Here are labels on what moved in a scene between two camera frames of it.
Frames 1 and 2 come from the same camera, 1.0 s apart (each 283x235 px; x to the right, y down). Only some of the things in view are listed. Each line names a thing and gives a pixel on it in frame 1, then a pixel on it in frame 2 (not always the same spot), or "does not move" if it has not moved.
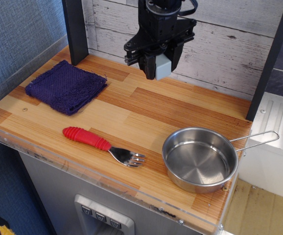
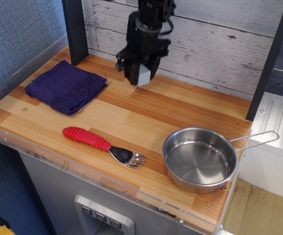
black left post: x=76 y=30 does not move
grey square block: x=163 y=66 → x=144 y=76
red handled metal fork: x=127 y=157 does not move
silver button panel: x=95 y=217 does not move
